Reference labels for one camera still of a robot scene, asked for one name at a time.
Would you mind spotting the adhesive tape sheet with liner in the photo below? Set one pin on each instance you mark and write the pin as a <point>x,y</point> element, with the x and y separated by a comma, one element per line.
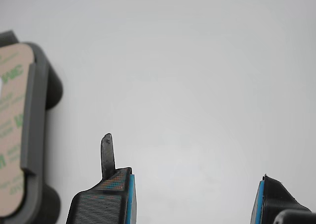
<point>12,122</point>

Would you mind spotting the black gripper finger with scraper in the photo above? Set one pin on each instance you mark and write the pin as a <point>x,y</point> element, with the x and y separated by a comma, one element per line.
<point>98,204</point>

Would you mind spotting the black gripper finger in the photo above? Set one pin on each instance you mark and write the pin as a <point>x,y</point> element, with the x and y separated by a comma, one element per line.
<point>271,199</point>

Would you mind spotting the gray plastic holder frame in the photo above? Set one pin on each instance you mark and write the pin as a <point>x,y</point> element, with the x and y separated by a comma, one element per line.
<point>39,110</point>

